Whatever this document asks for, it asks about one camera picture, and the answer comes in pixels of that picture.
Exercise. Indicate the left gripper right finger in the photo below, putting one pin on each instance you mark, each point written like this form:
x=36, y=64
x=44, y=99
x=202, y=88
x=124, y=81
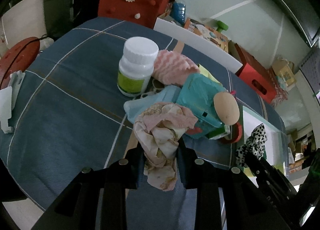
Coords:
x=196, y=173

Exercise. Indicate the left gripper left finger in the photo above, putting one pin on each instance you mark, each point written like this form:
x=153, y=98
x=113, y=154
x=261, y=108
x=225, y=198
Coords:
x=115, y=180

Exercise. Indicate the green small carton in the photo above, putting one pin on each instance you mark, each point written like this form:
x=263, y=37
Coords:
x=218, y=133

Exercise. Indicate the red tape roll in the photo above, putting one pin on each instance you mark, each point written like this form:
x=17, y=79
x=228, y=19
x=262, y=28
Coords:
x=235, y=134

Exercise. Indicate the pink floral scrunchie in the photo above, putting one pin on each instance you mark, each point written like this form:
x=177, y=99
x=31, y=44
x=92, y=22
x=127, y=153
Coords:
x=158, y=130

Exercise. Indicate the black white spotted scrunchie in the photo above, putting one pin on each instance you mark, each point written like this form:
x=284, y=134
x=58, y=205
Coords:
x=255, y=145

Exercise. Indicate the light blue cloth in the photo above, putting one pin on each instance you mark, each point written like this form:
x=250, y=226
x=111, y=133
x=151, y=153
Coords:
x=134, y=108

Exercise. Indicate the beige round makeup sponge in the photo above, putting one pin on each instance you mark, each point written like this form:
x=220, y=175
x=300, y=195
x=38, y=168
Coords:
x=226, y=108

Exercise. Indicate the teal plastic toy box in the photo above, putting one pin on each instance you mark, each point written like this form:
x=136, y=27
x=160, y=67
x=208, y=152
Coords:
x=197, y=94

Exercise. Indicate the white pill bottle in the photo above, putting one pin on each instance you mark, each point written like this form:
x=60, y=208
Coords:
x=136, y=65

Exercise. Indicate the yellow green cloth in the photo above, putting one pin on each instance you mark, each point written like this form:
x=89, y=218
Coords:
x=207, y=74

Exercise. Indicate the pink white wavy cloth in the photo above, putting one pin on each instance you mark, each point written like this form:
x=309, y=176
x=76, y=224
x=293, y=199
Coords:
x=173, y=68

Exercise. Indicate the light green shallow tray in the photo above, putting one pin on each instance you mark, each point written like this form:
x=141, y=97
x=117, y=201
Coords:
x=275, y=146

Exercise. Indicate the cardboard boxes pile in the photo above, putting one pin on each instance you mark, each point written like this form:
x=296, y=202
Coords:
x=302, y=148

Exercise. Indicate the blue plaid tablecloth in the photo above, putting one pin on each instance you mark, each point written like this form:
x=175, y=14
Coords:
x=69, y=114

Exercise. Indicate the red patterned box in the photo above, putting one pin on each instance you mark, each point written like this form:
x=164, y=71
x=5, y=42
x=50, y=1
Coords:
x=281, y=94

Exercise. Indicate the red cardboard box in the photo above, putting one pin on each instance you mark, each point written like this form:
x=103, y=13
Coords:
x=255, y=75

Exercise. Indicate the beige gift bag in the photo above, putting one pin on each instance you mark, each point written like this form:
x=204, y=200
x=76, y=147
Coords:
x=283, y=70

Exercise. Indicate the orange toy box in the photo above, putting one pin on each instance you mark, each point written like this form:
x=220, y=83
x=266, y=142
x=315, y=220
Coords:
x=208, y=33

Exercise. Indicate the green dumbbell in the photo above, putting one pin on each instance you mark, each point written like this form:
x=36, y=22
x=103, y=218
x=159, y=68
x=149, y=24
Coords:
x=221, y=26

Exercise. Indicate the red round stool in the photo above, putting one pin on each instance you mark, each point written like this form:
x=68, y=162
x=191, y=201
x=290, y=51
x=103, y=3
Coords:
x=18, y=58

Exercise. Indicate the blue water bottle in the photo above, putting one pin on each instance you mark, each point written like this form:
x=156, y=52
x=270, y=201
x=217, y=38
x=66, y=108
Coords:
x=178, y=11

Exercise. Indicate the red felt handbag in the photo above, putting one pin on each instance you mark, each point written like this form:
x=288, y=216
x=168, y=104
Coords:
x=142, y=12

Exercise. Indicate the white plastic bracket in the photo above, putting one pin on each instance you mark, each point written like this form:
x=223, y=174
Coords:
x=8, y=100

